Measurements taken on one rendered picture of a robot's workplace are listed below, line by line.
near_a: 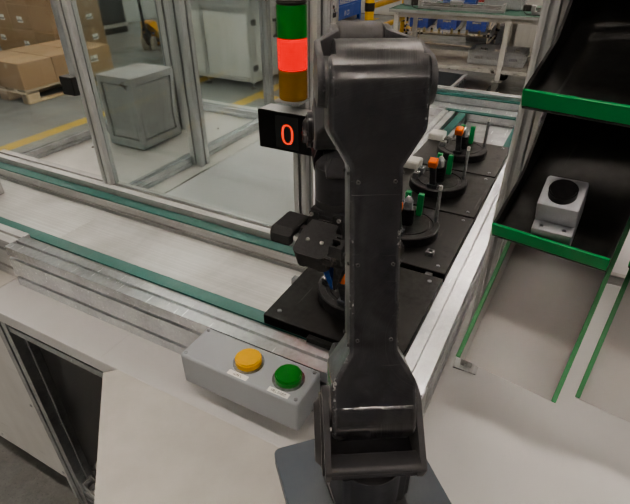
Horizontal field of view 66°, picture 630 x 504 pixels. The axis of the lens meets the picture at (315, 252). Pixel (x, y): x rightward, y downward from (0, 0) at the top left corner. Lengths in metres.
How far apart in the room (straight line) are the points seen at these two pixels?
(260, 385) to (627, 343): 0.50
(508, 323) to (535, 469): 0.22
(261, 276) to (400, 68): 0.72
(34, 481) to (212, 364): 1.29
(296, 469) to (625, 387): 0.44
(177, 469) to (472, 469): 0.42
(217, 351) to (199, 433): 0.13
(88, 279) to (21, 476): 1.12
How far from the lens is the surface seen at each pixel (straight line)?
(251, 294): 0.96
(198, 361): 0.78
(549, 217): 0.62
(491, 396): 0.89
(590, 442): 0.89
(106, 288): 0.98
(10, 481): 2.03
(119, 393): 0.91
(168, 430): 0.84
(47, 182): 1.50
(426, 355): 0.79
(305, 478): 0.52
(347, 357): 0.40
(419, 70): 0.35
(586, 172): 0.72
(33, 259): 1.13
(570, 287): 0.76
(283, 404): 0.72
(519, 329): 0.75
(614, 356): 0.76
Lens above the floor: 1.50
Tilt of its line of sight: 33 degrees down
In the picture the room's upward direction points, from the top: straight up
